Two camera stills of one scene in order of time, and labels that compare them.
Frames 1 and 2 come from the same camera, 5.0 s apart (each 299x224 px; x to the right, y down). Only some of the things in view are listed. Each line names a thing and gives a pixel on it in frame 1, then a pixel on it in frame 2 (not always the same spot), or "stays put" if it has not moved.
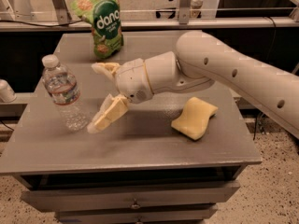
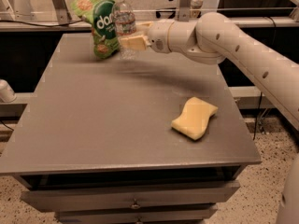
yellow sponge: [193, 119] stays put
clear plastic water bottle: [64, 90] → [125, 22]
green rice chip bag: [100, 7] stays put
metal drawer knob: [135, 204] stays put
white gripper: [132, 79] → [159, 35]
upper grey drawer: [75, 199] stays put
